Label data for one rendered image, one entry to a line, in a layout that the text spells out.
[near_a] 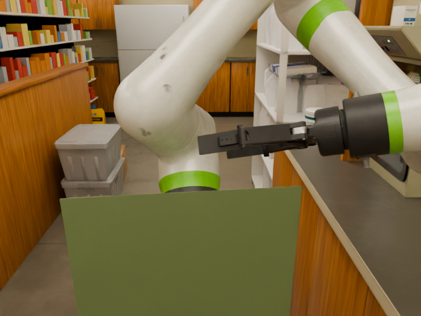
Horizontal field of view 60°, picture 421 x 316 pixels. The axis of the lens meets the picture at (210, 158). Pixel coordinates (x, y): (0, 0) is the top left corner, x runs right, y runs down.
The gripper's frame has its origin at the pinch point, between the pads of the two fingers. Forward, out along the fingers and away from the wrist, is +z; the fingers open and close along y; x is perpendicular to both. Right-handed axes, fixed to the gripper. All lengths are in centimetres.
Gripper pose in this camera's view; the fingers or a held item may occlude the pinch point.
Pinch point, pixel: (220, 147)
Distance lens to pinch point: 63.3
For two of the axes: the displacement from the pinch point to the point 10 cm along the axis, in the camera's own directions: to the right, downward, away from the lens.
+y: 3.7, 0.5, 9.3
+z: -9.2, 1.3, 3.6
